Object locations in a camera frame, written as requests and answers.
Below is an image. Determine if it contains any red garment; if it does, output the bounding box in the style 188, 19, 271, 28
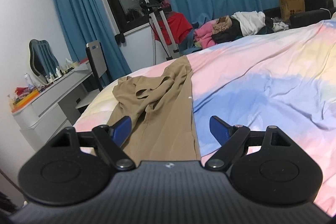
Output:
158, 12, 193, 46

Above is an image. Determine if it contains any black garment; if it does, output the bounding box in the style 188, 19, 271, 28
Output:
211, 18, 243, 44

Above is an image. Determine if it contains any white garment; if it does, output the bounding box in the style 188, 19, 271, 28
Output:
231, 11, 266, 36

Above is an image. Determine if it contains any white spray bottle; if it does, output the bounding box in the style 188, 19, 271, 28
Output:
25, 73, 35, 90

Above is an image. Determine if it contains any black sofa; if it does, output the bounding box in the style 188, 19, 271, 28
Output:
264, 0, 335, 32

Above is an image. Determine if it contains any pastel tie-dye bed duvet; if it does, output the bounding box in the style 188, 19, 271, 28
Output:
72, 19, 336, 214

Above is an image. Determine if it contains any black and white chair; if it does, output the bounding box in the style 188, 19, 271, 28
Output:
76, 41, 109, 110

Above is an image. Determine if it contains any pink garment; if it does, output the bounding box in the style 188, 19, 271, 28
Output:
194, 20, 217, 49

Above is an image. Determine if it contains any white vanity desk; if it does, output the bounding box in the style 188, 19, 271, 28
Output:
13, 62, 92, 151

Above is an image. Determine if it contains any brown lace garment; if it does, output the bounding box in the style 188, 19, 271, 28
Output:
212, 15, 232, 34

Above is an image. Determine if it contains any wavy vanity mirror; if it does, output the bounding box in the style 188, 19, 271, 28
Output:
29, 39, 59, 83

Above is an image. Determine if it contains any silver tripod with phone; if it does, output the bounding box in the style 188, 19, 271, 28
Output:
138, 0, 181, 65

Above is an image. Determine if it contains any orange tray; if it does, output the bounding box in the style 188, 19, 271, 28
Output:
11, 90, 39, 113

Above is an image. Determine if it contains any tan t-shirt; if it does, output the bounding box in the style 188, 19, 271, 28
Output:
107, 56, 201, 164

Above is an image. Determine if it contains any brown paper bag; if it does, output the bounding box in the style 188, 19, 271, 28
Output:
279, 0, 305, 21

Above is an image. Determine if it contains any left blue curtain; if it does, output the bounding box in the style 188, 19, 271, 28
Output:
54, 0, 131, 80

